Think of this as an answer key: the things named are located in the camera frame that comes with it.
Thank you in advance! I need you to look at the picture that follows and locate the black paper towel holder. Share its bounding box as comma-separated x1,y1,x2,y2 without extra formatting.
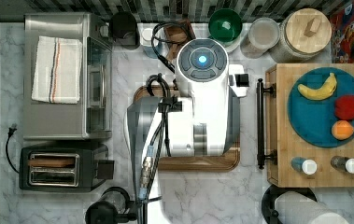
261,185,317,224

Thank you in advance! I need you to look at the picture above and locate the wooden cutting board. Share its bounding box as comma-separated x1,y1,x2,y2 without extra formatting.
124,85,240,172

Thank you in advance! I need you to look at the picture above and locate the orange plush orange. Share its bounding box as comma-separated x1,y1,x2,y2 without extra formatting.
332,120,354,140

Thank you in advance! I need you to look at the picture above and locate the wooden drawer cabinet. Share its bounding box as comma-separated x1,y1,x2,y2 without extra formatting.
261,63,354,188

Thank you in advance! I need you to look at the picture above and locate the dark pepper shaker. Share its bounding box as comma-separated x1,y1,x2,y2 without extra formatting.
331,156,354,174

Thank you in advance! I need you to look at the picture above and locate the black drawer handle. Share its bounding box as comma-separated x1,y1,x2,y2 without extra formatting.
256,78,276,170

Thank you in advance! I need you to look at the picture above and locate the white striped dish towel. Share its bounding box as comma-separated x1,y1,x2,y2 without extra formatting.
31,36,82,105

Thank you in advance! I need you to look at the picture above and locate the white paper towel roll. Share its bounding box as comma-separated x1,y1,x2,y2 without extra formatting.
275,191,350,224

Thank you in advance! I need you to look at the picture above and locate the wooden utensil holder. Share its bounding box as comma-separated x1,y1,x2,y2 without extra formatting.
163,19,196,61

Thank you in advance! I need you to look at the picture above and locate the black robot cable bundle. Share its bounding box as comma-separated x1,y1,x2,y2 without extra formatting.
136,21,194,204

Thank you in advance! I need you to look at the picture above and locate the black round canister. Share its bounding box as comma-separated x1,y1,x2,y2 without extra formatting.
109,11,140,49

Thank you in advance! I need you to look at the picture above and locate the red Froot Loops cereal box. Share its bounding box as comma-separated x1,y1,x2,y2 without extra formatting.
329,0,354,64

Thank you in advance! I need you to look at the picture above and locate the green bowl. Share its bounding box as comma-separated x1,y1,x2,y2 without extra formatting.
208,8,243,46

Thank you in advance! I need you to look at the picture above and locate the blue bottle with white cap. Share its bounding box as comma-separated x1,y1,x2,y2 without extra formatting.
140,28,162,59

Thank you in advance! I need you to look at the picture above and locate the silver toaster oven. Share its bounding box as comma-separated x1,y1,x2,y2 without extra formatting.
23,12,112,140

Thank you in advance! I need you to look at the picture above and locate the black two-slot toaster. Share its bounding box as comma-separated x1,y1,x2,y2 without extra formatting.
19,142,115,192

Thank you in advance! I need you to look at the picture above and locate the black toaster power cord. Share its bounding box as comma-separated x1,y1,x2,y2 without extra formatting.
5,123,21,175

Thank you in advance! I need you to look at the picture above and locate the black coffee grinder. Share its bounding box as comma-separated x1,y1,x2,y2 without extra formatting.
85,187,137,224

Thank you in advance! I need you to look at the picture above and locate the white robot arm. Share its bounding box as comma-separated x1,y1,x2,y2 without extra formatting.
124,38,247,224

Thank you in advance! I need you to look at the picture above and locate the blue round plate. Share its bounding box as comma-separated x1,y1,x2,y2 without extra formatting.
288,67,354,147

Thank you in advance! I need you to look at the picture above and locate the blue salt shaker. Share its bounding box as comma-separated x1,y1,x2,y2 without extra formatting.
290,157,318,175

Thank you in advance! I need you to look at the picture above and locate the yellow plush banana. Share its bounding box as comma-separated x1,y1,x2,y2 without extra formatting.
297,73,337,101

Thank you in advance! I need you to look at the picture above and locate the red plush apple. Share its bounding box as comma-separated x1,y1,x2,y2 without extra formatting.
334,95,354,120

